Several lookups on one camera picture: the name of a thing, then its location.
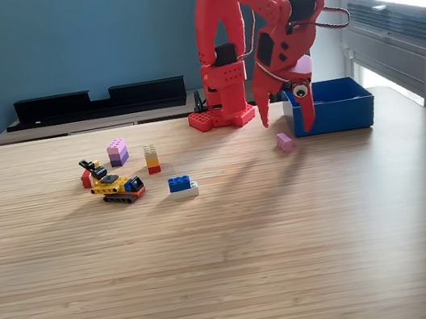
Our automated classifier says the blue plastic bin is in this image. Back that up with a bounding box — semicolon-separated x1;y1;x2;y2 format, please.
280;72;379;141

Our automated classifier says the grey window air conditioner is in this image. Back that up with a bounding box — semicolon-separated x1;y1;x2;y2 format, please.
340;0;426;107

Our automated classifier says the blue white brick stack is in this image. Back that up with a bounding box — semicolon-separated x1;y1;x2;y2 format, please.
166;173;200;201

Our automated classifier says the tan orange red brick stack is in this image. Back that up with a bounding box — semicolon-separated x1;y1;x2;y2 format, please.
142;143;162;175

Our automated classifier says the pink purple brick stack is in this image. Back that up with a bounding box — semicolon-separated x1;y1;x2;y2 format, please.
104;136;132;170

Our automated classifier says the yellow toy digger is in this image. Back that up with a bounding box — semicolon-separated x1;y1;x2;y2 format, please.
77;149;148;212

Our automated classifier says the small red brick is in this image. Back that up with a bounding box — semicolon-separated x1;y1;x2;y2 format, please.
78;167;96;190

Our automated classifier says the black shelf riser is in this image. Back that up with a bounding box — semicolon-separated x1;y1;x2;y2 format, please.
2;73;190;135

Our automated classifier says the black power cable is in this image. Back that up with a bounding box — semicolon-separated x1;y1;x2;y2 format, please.
190;89;208;113

